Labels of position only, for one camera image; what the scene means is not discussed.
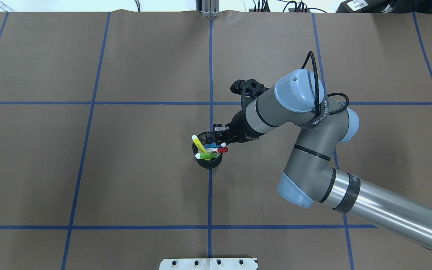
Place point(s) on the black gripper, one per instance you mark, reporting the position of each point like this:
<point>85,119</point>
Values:
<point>243,129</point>

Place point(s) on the blue highlighter pen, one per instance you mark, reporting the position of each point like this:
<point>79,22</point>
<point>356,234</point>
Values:
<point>214,145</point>

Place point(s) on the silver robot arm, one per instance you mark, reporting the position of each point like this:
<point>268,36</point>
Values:
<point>298,98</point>

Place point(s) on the black mesh pen cup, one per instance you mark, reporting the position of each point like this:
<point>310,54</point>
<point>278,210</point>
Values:
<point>207,138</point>

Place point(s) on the red marker pen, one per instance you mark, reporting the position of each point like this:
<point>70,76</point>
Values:
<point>218,150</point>

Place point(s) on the yellow highlighter pen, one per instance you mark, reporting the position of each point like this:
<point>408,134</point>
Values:
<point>198,144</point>

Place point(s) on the green highlighter pen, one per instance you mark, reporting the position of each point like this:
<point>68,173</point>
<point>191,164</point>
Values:
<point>207,155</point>

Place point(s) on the brown paper table cover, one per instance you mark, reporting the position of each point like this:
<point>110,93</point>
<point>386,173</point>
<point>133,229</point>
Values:
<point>97,110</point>

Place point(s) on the black box with label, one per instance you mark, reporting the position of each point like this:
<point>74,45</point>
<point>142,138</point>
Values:
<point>362,6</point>

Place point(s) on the aluminium frame post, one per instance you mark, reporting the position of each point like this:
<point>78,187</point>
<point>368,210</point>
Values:
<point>208,8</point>

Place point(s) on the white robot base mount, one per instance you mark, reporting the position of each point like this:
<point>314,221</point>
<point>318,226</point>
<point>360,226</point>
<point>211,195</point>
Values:
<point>209,264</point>

